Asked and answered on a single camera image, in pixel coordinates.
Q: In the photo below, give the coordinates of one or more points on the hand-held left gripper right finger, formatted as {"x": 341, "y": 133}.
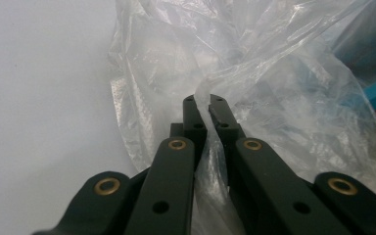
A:
{"x": 261, "y": 182}

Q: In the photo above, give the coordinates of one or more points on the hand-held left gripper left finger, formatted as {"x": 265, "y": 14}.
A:
{"x": 176, "y": 182}

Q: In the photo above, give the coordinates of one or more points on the translucent white plastic bag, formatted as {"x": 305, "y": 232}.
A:
{"x": 274, "y": 98}

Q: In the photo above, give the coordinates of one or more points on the pale grey foam mat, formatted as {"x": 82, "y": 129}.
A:
{"x": 29, "y": 98}

